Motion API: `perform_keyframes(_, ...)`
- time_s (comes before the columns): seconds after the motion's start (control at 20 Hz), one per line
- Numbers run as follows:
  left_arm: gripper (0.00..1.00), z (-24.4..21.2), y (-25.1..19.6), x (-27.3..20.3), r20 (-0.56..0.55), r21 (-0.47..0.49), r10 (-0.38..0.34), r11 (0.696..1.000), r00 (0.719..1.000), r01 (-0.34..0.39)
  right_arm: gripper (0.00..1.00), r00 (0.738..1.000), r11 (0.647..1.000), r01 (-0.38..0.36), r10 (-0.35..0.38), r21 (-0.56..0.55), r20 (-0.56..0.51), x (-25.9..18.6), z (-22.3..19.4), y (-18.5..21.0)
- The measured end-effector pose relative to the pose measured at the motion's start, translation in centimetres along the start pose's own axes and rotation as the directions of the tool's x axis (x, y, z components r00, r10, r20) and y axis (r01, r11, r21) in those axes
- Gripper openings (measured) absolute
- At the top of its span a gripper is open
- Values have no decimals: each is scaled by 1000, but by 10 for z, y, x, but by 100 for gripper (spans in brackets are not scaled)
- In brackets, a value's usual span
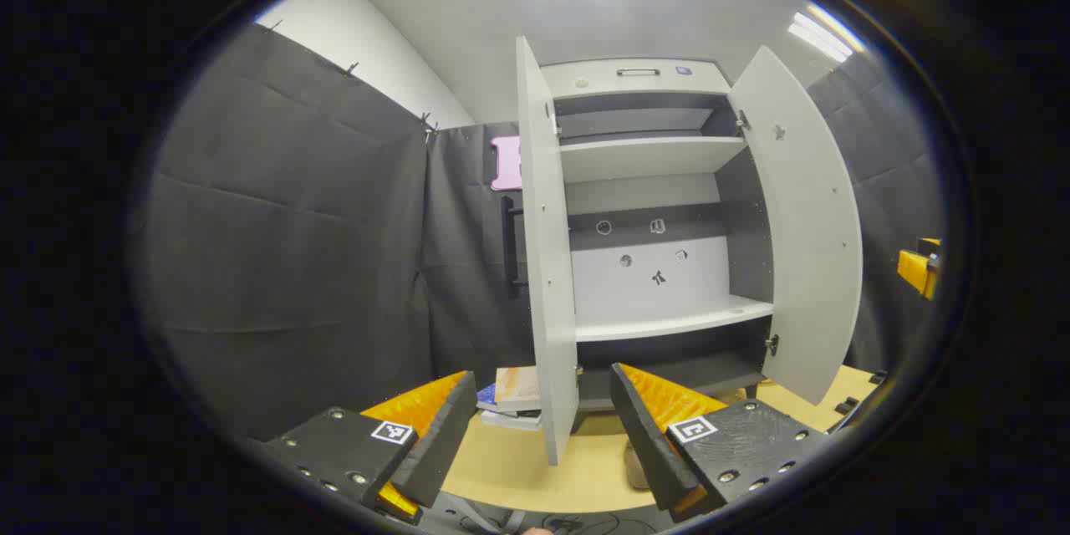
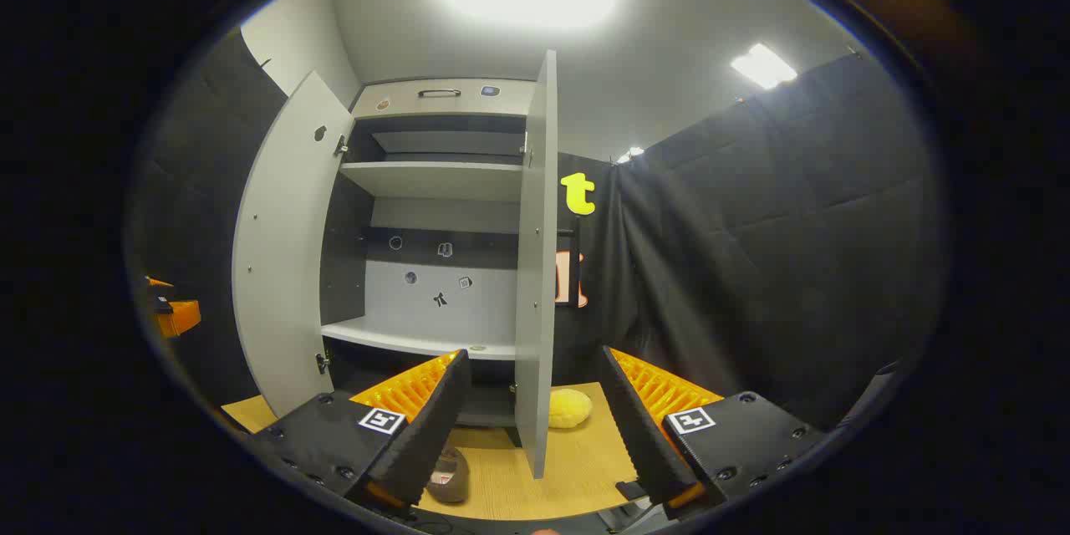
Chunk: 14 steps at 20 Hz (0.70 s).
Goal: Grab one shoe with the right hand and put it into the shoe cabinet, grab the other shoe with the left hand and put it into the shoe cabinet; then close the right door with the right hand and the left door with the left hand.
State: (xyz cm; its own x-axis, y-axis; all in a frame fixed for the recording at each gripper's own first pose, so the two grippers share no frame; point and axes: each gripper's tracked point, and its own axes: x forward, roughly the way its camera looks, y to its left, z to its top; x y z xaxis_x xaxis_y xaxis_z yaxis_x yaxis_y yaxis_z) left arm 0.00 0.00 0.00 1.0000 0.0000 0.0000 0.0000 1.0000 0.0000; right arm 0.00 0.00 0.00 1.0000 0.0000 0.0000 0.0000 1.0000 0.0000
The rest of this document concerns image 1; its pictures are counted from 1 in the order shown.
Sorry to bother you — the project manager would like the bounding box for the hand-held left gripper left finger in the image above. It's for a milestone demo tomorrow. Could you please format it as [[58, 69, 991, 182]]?
[[266, 370, 478, 526]]

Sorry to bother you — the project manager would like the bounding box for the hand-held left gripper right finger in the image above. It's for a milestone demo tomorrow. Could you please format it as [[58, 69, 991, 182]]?
[[610, 363, 837, 523]]

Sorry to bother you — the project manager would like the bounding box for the black backdrop cloth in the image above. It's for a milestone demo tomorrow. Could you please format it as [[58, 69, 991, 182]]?
[[134, 21, 950, 444]]

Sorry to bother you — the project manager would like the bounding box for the grey cabinet door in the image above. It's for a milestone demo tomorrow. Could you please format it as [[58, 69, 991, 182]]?
[[516, 35, 580, 466], [727, 46, 864, 406]]

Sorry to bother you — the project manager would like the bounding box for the grey shoe cabinet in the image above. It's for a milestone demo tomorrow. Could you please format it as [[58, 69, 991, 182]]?
[[539, 59, 774, 415]]

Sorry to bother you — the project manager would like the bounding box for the ceiling light panel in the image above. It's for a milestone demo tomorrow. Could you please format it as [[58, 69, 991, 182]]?
[[787, 4, 866, 64]]

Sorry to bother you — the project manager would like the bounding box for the tan cover book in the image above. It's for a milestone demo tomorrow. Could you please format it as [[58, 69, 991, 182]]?
[[495, 366, 543, 412]]

